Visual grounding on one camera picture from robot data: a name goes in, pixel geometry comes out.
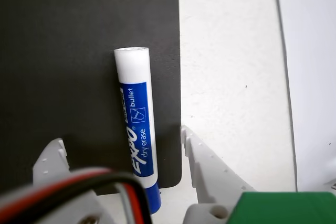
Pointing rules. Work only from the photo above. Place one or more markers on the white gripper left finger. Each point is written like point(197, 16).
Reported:
point(50, 161)

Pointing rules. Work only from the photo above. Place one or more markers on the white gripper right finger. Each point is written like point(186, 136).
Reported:
point(212, 176)

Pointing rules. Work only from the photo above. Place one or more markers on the blue dry erase marker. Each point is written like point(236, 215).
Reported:
point(136, 103)

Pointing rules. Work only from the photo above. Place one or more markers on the dark grey WOWROBO mat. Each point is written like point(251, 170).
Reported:
point(65, 64)

